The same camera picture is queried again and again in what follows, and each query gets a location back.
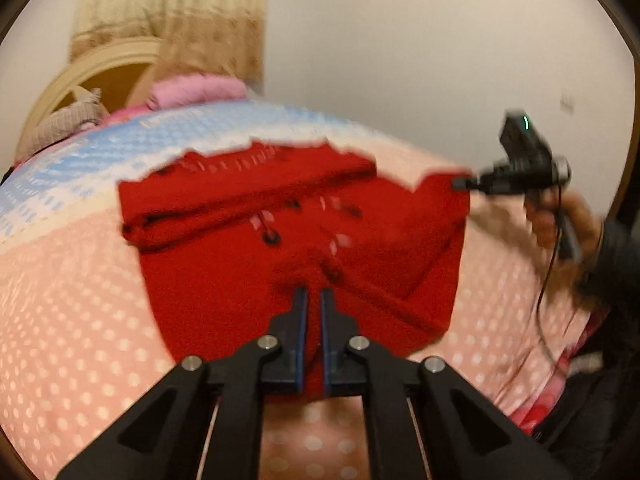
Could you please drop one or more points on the person's right hand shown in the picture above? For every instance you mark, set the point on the person's right hand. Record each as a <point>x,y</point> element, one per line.
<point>585,225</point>

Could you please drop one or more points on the person's dark clothing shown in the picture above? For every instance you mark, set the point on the person's dark clothing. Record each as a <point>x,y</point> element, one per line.
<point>600,400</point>

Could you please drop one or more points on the pink pillow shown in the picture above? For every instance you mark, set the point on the pink pillow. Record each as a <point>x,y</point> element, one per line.
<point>197,89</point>

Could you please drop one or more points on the polka dot bed sheet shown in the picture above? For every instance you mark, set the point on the polka dot bed sheet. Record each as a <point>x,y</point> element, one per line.
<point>75,310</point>

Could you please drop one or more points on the beige patterned window curtain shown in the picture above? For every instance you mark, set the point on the beige patterned window curtain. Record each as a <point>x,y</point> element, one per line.
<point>180,15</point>

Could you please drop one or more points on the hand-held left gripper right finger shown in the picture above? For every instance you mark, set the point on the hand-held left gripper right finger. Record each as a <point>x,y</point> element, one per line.
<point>326,340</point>

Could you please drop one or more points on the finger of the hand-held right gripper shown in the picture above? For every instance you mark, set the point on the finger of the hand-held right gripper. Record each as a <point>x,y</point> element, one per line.
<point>467,182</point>

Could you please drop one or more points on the red embroidered knit sweater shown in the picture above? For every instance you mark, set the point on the red embroidered knit sweater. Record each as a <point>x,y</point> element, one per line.
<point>220,280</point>

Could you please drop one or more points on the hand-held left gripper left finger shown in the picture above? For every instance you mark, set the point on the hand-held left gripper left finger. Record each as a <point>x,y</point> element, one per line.
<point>301,340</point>

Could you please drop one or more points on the cream wooden headboard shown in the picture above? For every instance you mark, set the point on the cream wooden headboard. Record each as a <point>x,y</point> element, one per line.
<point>107,67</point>

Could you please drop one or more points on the black cloth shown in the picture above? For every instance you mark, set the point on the black cloth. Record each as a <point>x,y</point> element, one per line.
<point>5,176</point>

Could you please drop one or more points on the person's right forearm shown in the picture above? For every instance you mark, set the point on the person's right forearm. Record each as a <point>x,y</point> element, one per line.
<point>620,260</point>

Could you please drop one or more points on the striped pillow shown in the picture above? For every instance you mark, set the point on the striped pillow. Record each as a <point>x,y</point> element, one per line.
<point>60,122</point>

